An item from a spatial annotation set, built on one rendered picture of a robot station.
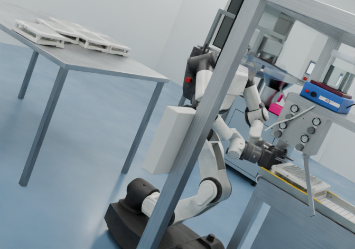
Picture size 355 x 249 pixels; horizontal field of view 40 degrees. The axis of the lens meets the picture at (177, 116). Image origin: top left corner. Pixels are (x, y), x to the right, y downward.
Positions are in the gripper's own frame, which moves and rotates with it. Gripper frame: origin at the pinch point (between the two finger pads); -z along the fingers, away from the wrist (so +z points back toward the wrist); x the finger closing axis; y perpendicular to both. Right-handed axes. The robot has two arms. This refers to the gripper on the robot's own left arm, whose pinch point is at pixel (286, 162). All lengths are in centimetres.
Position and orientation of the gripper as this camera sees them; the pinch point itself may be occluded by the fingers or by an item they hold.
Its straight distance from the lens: 266.1
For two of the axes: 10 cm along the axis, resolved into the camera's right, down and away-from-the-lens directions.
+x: -3.8, 9.0, 2.2
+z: -6.6, -4.3, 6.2
